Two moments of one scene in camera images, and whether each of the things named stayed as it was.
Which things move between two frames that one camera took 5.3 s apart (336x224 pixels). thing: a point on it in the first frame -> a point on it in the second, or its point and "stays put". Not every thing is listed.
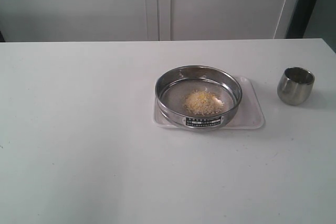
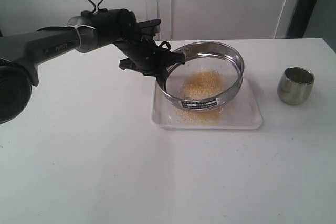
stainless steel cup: (295, 85) stays put
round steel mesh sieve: (197, 97) -> (210, 77)
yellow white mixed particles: (202, 102) -> (202, 84)
